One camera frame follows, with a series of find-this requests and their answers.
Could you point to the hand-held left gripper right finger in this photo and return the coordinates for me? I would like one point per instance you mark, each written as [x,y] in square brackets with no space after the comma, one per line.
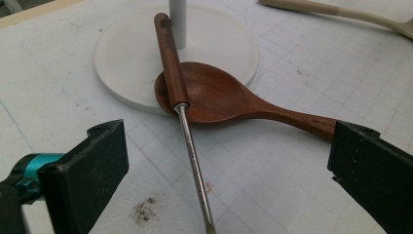
[373,169]

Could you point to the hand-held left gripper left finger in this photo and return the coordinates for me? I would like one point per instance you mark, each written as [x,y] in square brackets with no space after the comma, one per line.
[87,169]

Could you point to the white hook stand rack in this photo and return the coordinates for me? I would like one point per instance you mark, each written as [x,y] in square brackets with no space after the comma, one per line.
[130,65]

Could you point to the brown wooden spoon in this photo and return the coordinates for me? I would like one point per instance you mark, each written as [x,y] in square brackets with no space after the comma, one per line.
[220,94]

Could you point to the light wooden spatula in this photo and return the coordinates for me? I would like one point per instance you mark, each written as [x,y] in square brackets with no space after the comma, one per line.
[324,9]

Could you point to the white grid mat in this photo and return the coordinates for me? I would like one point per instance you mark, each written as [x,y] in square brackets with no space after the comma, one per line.
[292,195]

